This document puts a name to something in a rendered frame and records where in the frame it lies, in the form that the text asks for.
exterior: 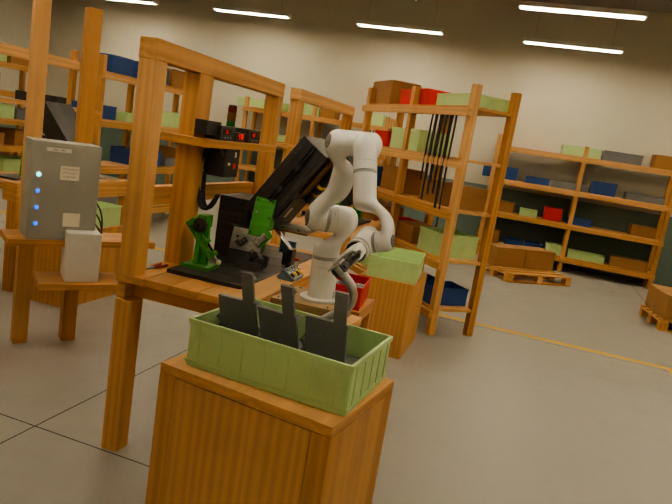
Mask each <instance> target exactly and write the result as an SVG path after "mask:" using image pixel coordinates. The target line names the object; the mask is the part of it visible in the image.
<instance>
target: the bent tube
mask: <svg viewBox="0 0 672 504"><path fill-rule="evenodd" d="M343 261H344V258H342V259H341V260H339V261H338V262H336V263H335V264H334V265H332V266H331V267H330V268H329V269H328V270H327V271H328V272H330V271H331V270H334V271H335V272H336V273H337V274H338V276H339V277H340V278H341V280H342V281H343V282H344V283H345V285H346V287H347V289H348V292H349V298H350V299H351V300H350V301H349V305H348V312H349V311H351V310H352V309H353V307H354V306H355V304H356V302H357V297H358V292H357V287H356V284H355V282H354V281H353V279H352V278H351V276H350V275H349V274H348V272H343V270H342V269H341V268H340V267H339V265H340V264H341V263H342V262H343ZM320 317H321V318H324V319H328V320H333V318H334V310H332V311H330V312H328V313H326V314H324V315H322V316H320Z"/></svg>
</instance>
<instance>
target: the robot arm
mask: <svg viewBox="0 0 672 504"><path fill-rule="evenodd" d="M382 146H383V144H382V139H381V137H380V136H379V135H378V134H377V133H372V132H360V131H352V130H343V129H336V130H333V131H331V132H330V133H329V134H328V135H327V137H326V140H325V149H326V152H327V154H328V156H329V158H330V159H331V161H332V163H333V170H332V173H331V177H330V180H329V183H328V186H327V188H326V189H325V190H324V192H323V193H322V194H320V195H319V196H318V197H317V198H316V199H315V200H314V201H313V202H312V203H311V204H310V206H309V207H308V209H307V211H306V214H305V223H306V225H307V227H308V228H310V229H311V230H314V231H322V232H334V233H333V234H332V236H330V237H329V238H327V239H324V240H321V241H319V242H317V243H315V245H314V247H313V253H312V262H311V271H310V279H309V288H308V291H305V292H301V293H300V298H301V299H303V300H305V301H308V302H312V303H318V304H335V292H336V291H335V288H336V280H337V278H338V277H339V276H338V274H337V273H336V272H335V271H334V270H331V271H330V272H328V271H327V270H328V269H329V268H330V267H331V266H332V265H334V264H335V263H336V262H338V261H339V260H341V259H342V258H344V261H343V262H342V263H341V264H340V265H339V267H340V268H341V269H342V270H343V272H347V270H348V269H349V268H350V267H351V266H353V265H354V264H355V263H357V262H361V261H363V260H365V259H366V258H367V256H368V255H369V254H371V253H376V252H389V251H391V250H393V248H394V245H395V226H394V221H393V218H392V216H391V215H390V213H389V212H388V211H387V210H386V209H385V208H384V207H383V206H382V205H381V204H380V203H379V202H378V201H377V157H378V156H379V155H380V153H381V151H382ZM347 156H353V166H352V164H351V163H350V162H349V161H348V160H347V159H346V157H347ZM352 186H353V205H354V208H355V209H357V210H360V211H364V212H369V213H373V214H375V215H376V216H377V217H378V218H379V219H380V222H381V231H378V230H377V229H376V228H374V227H372V226H365V227H363V228H362V229H361V230H360V231H359V232H358V233H357V234H356V235H355V236H354V237H353V238H352V239H351V240H350V241H349V242H348V243H347V245H346V247H345V251H344V252H343V253H342V254H341V255H340V250H341V247H342V245H343V243H344V242H345V240H346V239H347V238H348V237H349V236H350V235H351V234H352V233H353V232H354V231H355V229H356V228H357V225H358V215H357V213H356V211H355V210H354V209H353V208H351V207H347V206H339V205H336V204H337V203H339V202H341V201H343V200H344V199H345V198H346V197H347V196H348V194H349V193H350V191H351V189H352Z"/></svg>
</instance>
